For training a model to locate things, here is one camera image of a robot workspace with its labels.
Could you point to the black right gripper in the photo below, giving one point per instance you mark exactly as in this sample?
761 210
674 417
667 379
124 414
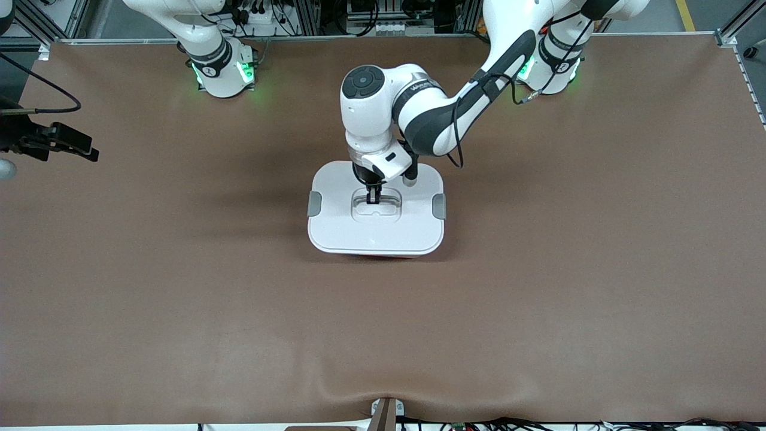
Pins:
13 131

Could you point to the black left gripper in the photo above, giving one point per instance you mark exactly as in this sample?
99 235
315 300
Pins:
363 174

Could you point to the white box lid grey latches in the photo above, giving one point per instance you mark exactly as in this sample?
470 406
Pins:
371 233

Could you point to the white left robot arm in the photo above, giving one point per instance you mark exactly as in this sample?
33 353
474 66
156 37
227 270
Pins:
371 114

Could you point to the brown table cover mat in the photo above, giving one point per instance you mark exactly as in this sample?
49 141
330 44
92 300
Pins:
179 269

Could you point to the grey socket strip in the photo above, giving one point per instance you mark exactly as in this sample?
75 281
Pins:
389 27

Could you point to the orange packet pile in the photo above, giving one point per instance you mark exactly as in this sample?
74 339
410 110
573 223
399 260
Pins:
482 27

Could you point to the white power strip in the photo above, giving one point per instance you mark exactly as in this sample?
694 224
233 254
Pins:
263 24

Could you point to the aluminium table edge rail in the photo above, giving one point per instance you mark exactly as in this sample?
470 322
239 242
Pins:
359 37

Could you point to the metal clamp bracket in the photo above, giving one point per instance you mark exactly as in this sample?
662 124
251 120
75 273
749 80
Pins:
385 413

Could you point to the white perforated side rail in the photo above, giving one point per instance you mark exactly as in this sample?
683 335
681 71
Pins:
755 90

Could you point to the aluminium corner post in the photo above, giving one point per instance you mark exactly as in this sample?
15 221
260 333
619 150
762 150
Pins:
733 27

